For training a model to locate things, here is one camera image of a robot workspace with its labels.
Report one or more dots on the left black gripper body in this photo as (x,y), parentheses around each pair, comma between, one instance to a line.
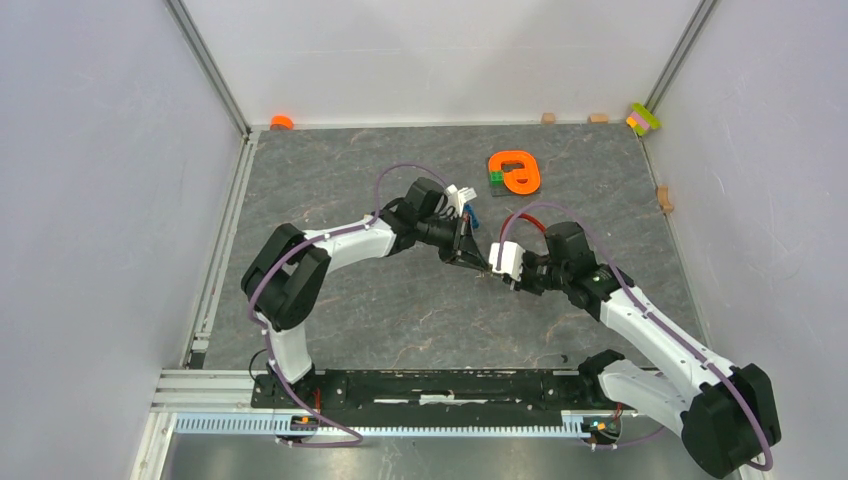
(444,235)

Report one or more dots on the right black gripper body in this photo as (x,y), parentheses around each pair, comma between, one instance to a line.
(537,274)

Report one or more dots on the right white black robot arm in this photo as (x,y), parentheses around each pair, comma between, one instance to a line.
(725,415)

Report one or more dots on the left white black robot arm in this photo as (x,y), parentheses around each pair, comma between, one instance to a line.
(284,280)

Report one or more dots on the grey blue brick stack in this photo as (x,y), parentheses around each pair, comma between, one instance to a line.
(468,209)

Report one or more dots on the orange track on grey plate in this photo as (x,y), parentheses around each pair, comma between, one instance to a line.
(513,173)

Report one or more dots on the curved wooden piece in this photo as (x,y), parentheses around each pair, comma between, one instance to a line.
(664,200)

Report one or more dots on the green pink yellow brick stack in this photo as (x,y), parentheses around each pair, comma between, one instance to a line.
(641,120)

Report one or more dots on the orange round cap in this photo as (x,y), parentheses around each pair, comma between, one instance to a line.
(281,122)

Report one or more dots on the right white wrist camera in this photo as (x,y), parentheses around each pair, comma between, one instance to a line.
(506,261)

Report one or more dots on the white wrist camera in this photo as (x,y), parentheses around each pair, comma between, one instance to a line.
(458,198)
(506,261)

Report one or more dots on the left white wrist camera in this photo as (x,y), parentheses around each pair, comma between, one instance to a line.
(458,198)

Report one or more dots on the light blue toothed cable duct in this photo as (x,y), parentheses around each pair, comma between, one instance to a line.
(284,425)

